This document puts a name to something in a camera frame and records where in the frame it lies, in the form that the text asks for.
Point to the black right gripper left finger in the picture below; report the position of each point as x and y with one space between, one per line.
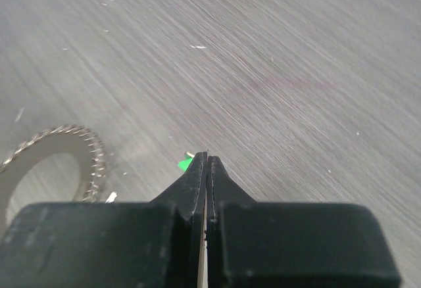
154 244

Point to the metal disc keyring holder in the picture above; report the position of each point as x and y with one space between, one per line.
60 164

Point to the green tag key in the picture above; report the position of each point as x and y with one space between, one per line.
188 158

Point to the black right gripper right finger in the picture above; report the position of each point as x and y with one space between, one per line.
270 244

